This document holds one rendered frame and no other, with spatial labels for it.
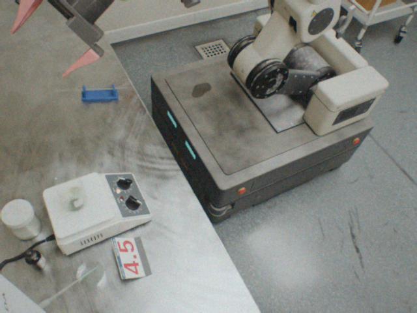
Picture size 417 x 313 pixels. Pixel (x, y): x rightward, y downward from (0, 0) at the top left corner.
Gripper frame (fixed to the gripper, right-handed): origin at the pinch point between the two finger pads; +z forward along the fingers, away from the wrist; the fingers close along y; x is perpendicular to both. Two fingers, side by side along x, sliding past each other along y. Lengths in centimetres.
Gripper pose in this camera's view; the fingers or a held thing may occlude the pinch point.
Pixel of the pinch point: (41, 51)
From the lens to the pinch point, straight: 68.0
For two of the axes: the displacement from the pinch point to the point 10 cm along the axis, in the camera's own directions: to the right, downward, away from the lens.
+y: -6.6, -6.2, -4.2
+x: 2.0, 4.0, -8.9
